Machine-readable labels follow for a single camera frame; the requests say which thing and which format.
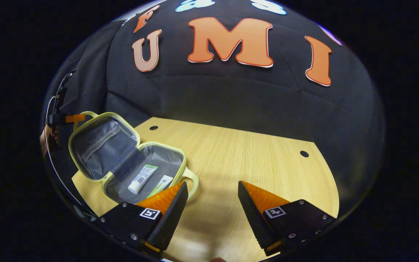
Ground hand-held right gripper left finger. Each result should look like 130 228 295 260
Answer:
99 181 189 254

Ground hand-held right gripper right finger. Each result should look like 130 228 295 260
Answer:
238 181 337 256

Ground white tube with green band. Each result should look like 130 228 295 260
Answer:
128 164 158 194

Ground pale green cream tube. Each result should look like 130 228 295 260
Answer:
147 175 174 199

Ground pale yellow small suitcase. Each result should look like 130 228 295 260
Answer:
68 111 199 205

